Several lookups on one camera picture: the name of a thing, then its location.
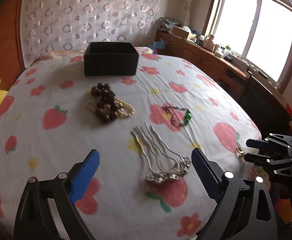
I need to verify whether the green stone chain bracelet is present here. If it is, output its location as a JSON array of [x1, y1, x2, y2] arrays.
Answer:
[[162, 104, 192, 128]]

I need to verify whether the pink ceramic jar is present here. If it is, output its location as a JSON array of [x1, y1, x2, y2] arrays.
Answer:
[[203, 35, 215, 51]]

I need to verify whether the black open jewelry box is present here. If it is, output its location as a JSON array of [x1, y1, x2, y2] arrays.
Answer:
[[84, 42, 139, 76]]

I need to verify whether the wooden side cabinet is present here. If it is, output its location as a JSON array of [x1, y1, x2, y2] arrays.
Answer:
[[155, 30, 248, 101]]

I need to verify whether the strawberry flower print sheet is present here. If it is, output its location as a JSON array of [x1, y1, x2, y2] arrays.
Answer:
[[0, 55, 261, 239]]

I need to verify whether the silver jewelled hair comb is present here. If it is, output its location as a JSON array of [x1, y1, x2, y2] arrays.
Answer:
[[131, 123, 192, 185]]

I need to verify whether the brown wooden bead bracelet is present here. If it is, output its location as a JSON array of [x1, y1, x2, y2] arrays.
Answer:
[[91, 82, 121, 124]]

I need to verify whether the cardboard box on cabinet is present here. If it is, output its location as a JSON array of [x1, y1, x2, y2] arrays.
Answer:
[[171, 26, 196, 40]]

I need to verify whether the blue crumpled cloth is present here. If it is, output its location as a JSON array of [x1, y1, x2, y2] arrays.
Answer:
[[148, 40, 168, 50]]

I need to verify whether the small pearl bracelet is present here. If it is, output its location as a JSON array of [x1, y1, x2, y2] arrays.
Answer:
[[86, 97, 136, 119]]

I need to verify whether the window with wooden frame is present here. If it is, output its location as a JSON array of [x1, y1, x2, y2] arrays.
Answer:
[[202, 0, 292, 94]]

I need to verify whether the patterned bag on cabinet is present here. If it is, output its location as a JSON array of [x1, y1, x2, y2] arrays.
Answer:
[[159, 17, 182, 31]]

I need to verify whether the sheer circle pattern curtain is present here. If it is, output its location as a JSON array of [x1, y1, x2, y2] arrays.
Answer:
[[21, 0, 161, 62]]

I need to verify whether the floral quilt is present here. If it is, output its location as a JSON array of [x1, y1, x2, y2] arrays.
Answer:
[[31, 47, 155, 66]]

